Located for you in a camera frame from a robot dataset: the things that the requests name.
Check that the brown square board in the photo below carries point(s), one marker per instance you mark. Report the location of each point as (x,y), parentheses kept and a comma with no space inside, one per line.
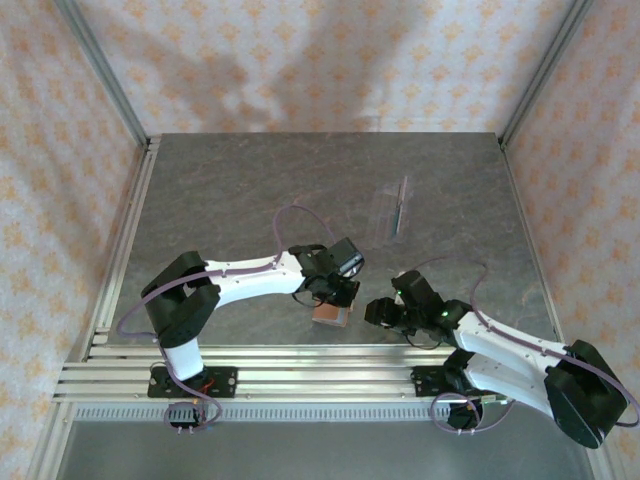
(327,315)

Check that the clear acrylic card holder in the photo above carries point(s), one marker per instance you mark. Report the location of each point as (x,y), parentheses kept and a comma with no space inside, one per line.
(385,215)

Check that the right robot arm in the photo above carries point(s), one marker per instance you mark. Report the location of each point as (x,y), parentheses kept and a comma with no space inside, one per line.
(500,360)

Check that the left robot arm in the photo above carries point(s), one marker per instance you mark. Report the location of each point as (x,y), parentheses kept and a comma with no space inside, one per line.
(250,280)

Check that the teal card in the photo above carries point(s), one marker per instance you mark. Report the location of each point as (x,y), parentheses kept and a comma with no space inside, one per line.
(397,215)

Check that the small green circuit board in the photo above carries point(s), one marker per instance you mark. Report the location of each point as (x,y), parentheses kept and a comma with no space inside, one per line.
(492,398)

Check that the black connector box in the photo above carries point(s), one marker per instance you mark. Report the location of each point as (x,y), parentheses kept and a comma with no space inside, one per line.
(462,417)
(180,415)

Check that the grey metal panel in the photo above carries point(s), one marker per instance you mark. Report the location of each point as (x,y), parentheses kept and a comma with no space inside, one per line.
(325,450)

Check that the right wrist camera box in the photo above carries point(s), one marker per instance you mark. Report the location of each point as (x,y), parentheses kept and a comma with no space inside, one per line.
(398,298)

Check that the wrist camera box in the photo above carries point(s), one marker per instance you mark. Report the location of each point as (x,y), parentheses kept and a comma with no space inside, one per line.
(352,271)
(398,298)

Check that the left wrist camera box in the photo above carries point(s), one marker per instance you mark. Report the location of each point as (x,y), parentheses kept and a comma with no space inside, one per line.
(352,271)

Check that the aluminium table edge rail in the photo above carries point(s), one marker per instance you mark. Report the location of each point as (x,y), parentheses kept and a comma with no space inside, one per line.
(325,352)

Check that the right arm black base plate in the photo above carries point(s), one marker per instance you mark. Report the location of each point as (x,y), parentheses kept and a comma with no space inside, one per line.
(425,382)

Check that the aluminium mounting rail beam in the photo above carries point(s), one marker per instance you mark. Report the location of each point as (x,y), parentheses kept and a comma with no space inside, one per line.
(325,380)

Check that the right aluminium side rail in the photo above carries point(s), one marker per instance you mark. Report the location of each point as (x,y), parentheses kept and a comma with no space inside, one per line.
(521,210)

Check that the aluminium side rail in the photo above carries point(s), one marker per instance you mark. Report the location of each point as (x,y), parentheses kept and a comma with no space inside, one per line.
(521,210)
(131,210)

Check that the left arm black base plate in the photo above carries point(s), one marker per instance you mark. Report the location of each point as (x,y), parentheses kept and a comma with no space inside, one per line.
(225,382)

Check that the left aluminium side rail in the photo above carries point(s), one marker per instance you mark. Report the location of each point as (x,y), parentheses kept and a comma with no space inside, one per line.
(131,210)

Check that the right aluminium frame post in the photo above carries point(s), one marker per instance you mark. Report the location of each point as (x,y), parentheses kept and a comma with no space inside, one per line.
(546,67)

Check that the aluminium frame post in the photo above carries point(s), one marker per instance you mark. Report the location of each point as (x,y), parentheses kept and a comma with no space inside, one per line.
(102,67)
(546,67)

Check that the left aluminium frame post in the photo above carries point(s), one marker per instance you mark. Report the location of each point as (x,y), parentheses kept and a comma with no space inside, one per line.
(102,67)

